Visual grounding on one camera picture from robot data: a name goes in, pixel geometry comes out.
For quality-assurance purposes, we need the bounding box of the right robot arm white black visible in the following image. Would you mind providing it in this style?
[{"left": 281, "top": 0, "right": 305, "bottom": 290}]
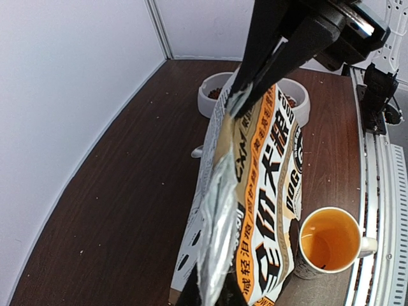
[{"left": 228, "top": 1, "right": 407, "bottom": 134}]

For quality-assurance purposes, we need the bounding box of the white mug yellow inside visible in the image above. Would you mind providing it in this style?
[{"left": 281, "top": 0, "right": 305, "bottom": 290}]
[{"left": 294, "top": 207, "right": 378, "bottom": 280}]

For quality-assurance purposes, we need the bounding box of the brown kibble in bowl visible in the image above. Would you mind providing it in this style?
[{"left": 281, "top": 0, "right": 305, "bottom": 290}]
[{"left": 207, "top": 86, "right": 299, "bottom": 109}]

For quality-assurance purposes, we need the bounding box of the right aluminium corner post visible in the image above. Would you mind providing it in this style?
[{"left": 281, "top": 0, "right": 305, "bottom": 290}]
[{"left": 145, "top": 0, "right": 174, "bottom": 60}]

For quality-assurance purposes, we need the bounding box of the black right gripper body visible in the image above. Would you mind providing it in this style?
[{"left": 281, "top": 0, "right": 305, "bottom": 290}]
[{"left": 277, "top": 0, "right": 391, "bottom": 71}]

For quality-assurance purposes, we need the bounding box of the aluminium front rail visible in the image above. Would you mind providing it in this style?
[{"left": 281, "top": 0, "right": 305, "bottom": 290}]
[{"left": 344, "top": 66, "right": 408, "bottom": 306}]

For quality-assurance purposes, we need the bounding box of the metal spoon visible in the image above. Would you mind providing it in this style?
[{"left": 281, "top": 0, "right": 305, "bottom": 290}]
[{"left": 191, "top": 145, "right": 203, "bottom": 159}]

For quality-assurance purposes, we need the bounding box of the right circuit board with leds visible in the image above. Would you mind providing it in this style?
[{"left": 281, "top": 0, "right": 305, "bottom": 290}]
[{"left": 384, "top": 104, "right": 403, "bottom": 125}]

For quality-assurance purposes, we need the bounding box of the white double pet bowl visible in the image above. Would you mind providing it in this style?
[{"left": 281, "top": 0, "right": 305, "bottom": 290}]
[{"left": 197, "top": 71, "right": 310, "bottom": 127}]

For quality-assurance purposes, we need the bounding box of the brown dog food bag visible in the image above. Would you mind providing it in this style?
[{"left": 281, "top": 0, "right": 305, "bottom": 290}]
[{"left": 169, "top": 82, "right": 303, "bottom": 305}]

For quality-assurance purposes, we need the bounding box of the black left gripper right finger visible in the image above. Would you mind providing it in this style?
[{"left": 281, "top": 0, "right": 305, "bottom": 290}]
[{"left": 216, "top": 273, "right": 248, "bottom": 306}]

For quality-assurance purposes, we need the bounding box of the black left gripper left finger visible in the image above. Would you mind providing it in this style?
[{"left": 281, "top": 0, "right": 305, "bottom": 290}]
[{"left": 175, "top": 269, "right": 201, "bottom": 306}]

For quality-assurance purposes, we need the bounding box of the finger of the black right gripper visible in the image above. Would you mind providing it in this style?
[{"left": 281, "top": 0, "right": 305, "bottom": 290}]
[
  {"left": 231, "top": 0, "right": 287, "bottom": 94},
  {"left": 231, "top": 17, "right": 342, "bottom": 118}
]

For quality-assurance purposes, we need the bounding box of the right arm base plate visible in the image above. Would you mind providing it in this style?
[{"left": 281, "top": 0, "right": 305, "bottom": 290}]
[{"left": 356, "top": 84, "right": 386, "bottom": 135}]

